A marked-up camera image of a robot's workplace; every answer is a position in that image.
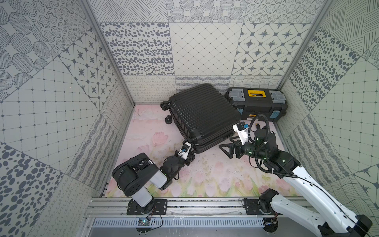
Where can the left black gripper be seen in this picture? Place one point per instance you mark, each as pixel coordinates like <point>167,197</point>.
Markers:
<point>189,154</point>

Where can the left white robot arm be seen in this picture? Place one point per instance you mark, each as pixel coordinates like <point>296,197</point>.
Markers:
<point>132,175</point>

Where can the floral pink table mat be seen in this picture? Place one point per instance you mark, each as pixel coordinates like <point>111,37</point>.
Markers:
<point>211,174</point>

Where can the aluminium mounting rail frame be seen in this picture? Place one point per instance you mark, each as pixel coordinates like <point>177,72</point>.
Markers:
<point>187,213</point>

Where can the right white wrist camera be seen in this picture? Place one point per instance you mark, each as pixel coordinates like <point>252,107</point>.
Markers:
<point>241,129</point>

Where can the black toolbox with yellow label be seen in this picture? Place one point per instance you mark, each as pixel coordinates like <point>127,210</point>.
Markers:
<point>251,102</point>

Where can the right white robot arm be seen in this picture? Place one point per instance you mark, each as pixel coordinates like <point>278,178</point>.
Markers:
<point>330,218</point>

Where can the black ribbed hard-shell suitcase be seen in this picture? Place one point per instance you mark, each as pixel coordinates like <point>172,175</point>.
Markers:
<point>203,116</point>

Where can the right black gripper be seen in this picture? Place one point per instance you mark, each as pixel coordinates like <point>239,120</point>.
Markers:
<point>237,144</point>

